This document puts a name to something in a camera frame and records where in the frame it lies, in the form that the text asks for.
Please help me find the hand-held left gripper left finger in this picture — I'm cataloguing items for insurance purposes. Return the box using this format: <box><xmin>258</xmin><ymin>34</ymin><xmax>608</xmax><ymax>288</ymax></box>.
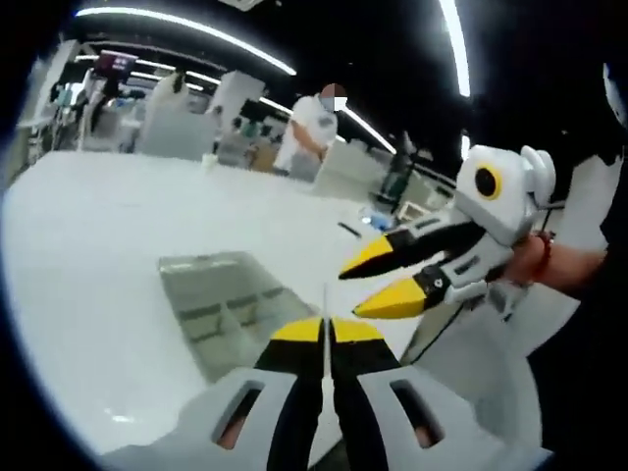
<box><xmin>102</xmin><ymin>316</ymin><xmax>326</xmax><ymax>471</ymax></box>

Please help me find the wide grey office chair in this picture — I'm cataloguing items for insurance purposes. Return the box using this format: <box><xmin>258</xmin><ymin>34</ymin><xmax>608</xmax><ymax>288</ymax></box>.
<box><xmin>141</xmin><ymin>105</ymin><xmax>218</xmax><ymax>159</ymax></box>

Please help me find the person's dark shirt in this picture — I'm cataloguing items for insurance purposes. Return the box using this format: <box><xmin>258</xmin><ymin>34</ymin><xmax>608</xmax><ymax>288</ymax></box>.
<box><xmin>527</xmin><ymin>63</ymin><xmax>628</xmax><ymax>471</ymax></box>

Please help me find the white open frame box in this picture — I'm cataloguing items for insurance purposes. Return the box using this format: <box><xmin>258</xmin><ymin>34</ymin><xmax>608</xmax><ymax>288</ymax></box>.
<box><xmin>396</xmin><ymin>203</ymin><xmax>426</xmax><ymax>225</ymax></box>

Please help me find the person's right hand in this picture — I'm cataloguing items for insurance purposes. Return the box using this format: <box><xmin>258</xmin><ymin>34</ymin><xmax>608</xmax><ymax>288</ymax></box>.
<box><xmin>504</xmin><ymin>234</ymin><xmax>545</xmax><ymax>288</ymax></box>

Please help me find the red string bracelet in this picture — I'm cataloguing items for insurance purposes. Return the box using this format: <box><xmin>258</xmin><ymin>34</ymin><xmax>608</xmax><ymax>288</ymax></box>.
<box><xmin>537</xmin><ymin>233</ymin><xmax>556</xmax><ymax>284</ymax></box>

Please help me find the straight ceiling light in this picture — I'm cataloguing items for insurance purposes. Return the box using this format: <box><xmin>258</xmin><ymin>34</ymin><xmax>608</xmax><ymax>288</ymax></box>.
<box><xmin>439</xmin><ymin>0</ymin><xmax>473</xmax><ymax>97</ymax></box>

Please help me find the long curved ceiling light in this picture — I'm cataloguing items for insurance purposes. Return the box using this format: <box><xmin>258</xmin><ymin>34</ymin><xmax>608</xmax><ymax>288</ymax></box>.
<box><xmin>76</xmin><ymin>7</ymin><xmax>298</xmax><ymax>77</ymax></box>

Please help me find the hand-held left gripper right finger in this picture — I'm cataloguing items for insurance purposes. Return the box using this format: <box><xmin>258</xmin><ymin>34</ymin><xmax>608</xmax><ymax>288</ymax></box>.
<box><xmin>329</xmin><ymin>316</ymin><xmax>553</xmax><ymax>471</ymax></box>

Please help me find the green stand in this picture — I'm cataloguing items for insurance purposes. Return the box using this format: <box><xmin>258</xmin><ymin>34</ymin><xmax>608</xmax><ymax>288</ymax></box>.
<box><xmin>382</xmin><ymin>131</ymin><xmax>419</xmax><ymax>208</ymax></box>

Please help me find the slanted ceiling light strip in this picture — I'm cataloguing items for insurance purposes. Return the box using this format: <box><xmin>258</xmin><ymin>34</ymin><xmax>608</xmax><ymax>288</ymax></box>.
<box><xmin>257</xmin><ymin>95</ymin><xmax>394</xmax><ymax>154</ymax></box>

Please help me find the purple display screen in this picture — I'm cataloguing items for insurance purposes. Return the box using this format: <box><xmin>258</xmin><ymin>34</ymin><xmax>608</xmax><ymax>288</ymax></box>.
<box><xmin>95</xmin><ymin>51</ymin><xmax>139</xmax><ymax>76</ymax></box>

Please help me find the clear plastic dual guide fixture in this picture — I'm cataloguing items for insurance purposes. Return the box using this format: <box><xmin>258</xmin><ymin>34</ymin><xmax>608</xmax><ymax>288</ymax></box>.
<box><xmin>157</xmin><ymin>250</ymin><xmax>321</xmax><ymax>384</ymax></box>

